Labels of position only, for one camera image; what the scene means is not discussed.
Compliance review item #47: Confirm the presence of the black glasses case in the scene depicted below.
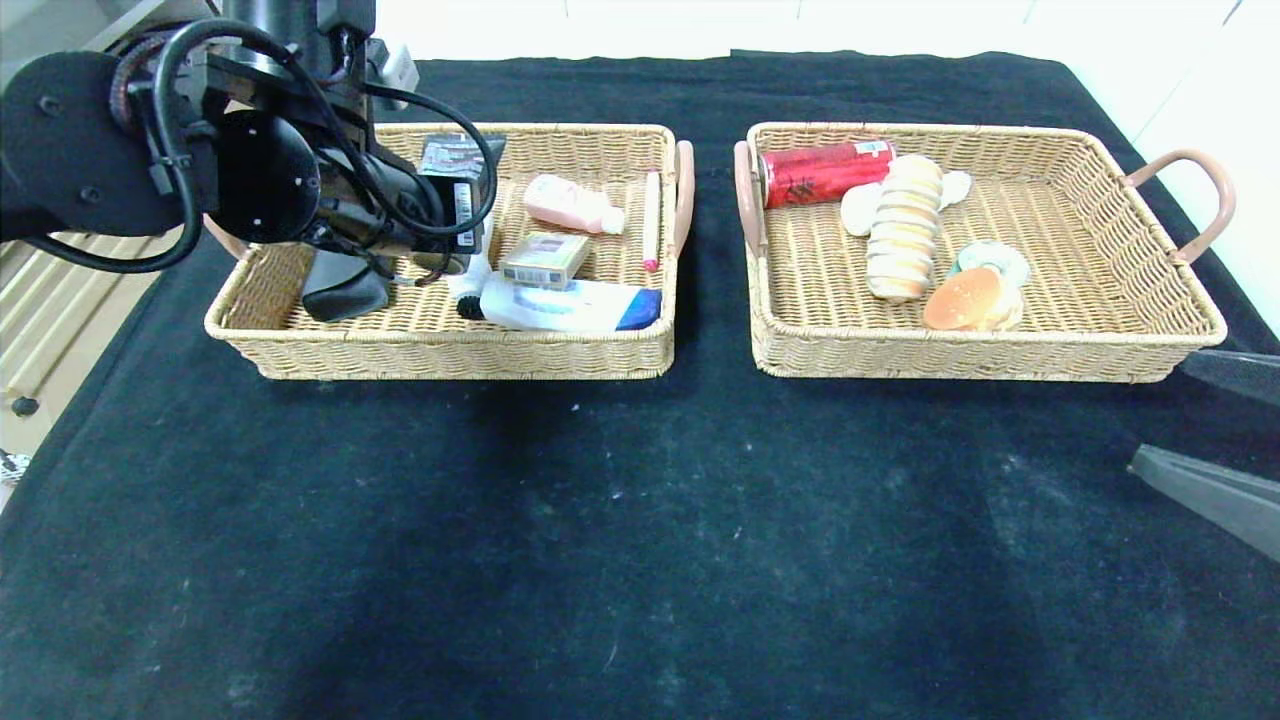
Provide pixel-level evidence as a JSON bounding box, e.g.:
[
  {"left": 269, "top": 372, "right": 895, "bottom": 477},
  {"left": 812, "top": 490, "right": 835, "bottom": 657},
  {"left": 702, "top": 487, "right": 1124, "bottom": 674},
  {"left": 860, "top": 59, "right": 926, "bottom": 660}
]
[{"left": 301, "top": 250, "right": 394, "bottom": 324}]

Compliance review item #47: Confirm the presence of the red soda can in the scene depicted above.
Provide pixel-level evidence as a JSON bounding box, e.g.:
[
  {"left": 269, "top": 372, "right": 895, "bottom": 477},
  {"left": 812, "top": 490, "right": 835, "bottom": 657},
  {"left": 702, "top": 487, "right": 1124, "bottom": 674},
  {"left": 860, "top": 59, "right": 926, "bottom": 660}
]
[{"left": 756, "top": 139, "right": 899, "bottom": 211}]

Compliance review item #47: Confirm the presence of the wicker basket holding food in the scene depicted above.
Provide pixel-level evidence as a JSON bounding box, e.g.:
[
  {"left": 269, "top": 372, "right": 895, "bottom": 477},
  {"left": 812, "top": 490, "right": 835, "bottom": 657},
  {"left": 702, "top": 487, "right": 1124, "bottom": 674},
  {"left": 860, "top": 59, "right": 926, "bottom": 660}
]
[{"left": 732, "top": 121, "right": 1238, "bottom": 385}]

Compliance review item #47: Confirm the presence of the wicker basket holding toiletries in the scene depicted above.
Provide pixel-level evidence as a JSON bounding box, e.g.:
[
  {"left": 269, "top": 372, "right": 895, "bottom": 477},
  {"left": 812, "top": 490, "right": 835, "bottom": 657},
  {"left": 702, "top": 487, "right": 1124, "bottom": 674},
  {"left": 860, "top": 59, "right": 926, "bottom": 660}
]
[{"left": 204, "top": 122, "right": 697, "bottom": 383}]

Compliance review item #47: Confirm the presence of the white brush-tip bottle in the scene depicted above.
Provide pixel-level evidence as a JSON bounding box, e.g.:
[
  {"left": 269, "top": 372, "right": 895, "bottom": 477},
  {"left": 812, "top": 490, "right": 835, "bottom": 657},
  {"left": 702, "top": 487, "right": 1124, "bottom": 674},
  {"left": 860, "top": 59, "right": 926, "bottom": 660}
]
[{"left": 446, "top": 215, "right": 497, "bottom": 322}]

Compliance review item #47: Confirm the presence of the light wooden slatted rack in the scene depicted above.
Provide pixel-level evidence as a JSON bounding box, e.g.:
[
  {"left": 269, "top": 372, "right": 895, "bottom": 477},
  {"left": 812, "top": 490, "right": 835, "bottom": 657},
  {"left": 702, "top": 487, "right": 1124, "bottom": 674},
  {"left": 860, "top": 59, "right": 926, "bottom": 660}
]
[{"left": 0, "top": 230, "right": 176, "bottom": 426}]

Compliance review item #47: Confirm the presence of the black cosmetic tube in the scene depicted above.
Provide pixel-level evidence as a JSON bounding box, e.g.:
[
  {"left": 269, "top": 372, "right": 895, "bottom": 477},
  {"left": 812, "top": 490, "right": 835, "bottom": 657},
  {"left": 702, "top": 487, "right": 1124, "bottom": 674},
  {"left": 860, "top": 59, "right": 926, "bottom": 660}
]
[{"left": 412, "top": 132, "right": 508, "bottom": 277}]

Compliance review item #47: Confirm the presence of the ridged long bread loaf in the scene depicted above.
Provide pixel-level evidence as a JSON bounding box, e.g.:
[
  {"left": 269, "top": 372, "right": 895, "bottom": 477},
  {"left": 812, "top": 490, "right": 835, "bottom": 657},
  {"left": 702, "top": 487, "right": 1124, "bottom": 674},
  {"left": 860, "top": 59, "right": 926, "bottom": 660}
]
[{"left": 865, "top": 152, "right": 945, "bottom": 304}]

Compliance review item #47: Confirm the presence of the white bottle blue cap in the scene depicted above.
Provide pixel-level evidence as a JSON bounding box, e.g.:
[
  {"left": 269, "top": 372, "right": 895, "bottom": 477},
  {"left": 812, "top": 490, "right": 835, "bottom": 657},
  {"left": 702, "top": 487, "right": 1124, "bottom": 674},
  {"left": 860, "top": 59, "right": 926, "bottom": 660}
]
[{"left": 477, "top": 272, "right": 664, "bottom": 335}]

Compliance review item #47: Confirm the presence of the white pen pink tip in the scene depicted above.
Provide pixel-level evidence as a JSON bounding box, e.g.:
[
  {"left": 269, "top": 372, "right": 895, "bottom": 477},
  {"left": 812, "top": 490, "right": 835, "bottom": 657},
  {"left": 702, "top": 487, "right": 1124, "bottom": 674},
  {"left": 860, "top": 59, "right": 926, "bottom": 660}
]
[{"left": 641, "top": 170, "right": 663, "bottom": 274}]

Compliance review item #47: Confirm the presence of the left arm thin tagged cable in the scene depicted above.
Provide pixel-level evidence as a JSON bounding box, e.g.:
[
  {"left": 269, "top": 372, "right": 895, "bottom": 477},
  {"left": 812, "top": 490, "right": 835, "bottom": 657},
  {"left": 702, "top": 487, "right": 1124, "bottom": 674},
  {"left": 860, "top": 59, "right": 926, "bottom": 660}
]
[{"left": 320, "top": 225, "right": 456, "bottom": 289}]

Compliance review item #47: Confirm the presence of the round brown bun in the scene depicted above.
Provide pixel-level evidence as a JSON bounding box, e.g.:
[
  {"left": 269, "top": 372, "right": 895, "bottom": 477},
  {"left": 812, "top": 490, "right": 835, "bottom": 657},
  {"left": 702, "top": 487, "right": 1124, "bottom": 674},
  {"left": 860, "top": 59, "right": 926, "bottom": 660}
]
[{"left": 921, "top": 265, "right": 1026, "bottom": 334}]

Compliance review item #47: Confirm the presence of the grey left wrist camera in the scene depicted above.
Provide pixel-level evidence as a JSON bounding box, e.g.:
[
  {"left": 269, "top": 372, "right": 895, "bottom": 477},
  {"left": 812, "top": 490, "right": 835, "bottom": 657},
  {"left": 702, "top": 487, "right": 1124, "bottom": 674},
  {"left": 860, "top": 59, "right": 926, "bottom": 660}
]
[{"left": 364, "top": 38, "right": 422, "bottom": 98}]

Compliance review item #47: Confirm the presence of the white bottle green label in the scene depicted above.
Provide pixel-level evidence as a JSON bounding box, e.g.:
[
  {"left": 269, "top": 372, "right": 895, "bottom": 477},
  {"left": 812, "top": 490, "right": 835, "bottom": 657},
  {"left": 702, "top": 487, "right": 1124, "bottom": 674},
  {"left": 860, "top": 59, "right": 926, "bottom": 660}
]
[{"left": 839, "top": 169, "right": 973, "bottom": 240}]

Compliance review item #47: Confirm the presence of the small pink bottle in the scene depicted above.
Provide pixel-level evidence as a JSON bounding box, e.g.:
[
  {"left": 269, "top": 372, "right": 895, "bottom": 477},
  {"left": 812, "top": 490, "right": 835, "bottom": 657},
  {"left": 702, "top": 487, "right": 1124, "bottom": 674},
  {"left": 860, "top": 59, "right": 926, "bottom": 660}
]
[{"left": 522, "top": 173, "right": 628, "bottom": 237}]

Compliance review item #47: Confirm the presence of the black table cloth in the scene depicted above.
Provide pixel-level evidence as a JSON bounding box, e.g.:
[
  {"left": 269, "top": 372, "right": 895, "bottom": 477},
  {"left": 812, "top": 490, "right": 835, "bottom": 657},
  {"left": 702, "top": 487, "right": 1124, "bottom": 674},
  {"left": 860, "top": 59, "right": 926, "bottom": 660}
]
[{"left": 0, "top": 50, "right": 1280, "bottom": 720}]

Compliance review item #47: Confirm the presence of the white gold-edged card box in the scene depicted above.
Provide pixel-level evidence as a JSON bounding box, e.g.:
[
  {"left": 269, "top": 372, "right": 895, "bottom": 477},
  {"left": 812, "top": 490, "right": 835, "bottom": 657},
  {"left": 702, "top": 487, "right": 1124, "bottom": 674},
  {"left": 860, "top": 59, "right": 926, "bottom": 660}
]
[{"left": 498, "top": 232, "right": 594, "bottom": 292}]

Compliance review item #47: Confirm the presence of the small tin can green label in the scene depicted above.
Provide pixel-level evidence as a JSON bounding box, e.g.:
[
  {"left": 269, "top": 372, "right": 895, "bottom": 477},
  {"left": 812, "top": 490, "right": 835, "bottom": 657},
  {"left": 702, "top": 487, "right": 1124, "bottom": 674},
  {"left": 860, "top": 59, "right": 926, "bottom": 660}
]
[{"left": 948, "top": 239, "right": 1032, "bottom": 292}]

